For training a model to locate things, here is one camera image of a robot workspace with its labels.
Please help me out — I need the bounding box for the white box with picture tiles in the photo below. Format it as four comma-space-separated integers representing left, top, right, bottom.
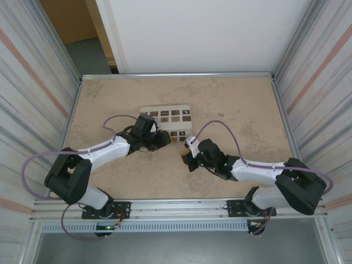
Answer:
139, 103, 193, 144

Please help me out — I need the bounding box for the black controller module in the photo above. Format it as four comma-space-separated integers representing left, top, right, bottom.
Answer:
95, 224, 116, 238
247, 219, 266, 237

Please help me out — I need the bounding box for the white partition board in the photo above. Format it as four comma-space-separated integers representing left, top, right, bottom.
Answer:
95, 0, 314, 74

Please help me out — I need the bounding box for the brown wooden board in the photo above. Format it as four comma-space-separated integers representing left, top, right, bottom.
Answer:
40, 0, 98, 45

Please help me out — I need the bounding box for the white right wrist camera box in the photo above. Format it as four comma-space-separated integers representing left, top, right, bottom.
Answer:
184, 136, 204, 162

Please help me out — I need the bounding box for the aluminium mounting rail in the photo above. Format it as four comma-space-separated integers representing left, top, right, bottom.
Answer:
32, 196, 328, 221

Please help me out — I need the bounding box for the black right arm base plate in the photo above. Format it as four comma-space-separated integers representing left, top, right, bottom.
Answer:
226, 199, 277, 218

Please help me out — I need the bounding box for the grey slotted cable duct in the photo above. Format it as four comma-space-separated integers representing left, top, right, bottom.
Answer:
40, 221, 250, 232

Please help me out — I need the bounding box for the aluminium frame crossbar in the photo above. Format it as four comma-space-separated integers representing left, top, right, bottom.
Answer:
81, 71, 276, 81

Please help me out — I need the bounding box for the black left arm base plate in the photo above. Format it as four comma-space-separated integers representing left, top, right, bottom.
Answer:
81, 201, 131, 220

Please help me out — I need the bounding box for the aluminium frame post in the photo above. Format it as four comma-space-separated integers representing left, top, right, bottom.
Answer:
37, 0, 83, 85
273, 0, 321, 83

